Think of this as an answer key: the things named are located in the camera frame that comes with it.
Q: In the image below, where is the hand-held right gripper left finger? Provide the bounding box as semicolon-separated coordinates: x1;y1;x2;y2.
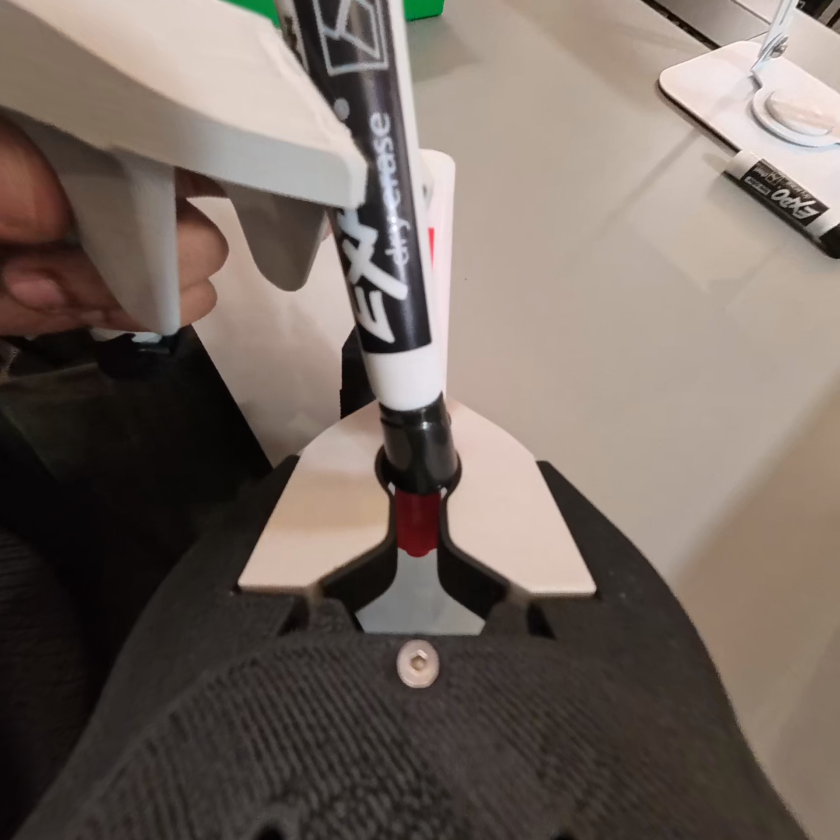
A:
238;407;401;601

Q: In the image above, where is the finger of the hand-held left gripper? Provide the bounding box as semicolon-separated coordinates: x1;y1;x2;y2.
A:
223;190;330;293
0;0;370;333

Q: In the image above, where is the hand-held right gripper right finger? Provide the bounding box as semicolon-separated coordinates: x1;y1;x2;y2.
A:
438;400;597;599

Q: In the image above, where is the black dry erase marker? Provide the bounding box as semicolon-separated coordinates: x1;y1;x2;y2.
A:
725;150;840;258
272;0;460;494

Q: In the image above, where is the black hook-and-loop strap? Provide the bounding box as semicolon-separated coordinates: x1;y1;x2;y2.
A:
340;328;382;421

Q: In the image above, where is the red dry erase marker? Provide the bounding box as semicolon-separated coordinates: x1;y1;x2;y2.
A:
394;150;458;557

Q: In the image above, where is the person's left hand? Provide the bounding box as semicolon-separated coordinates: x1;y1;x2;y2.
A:
0;112;231;337

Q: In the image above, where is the green plastic storage box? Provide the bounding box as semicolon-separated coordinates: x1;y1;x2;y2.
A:
252;0;448;30

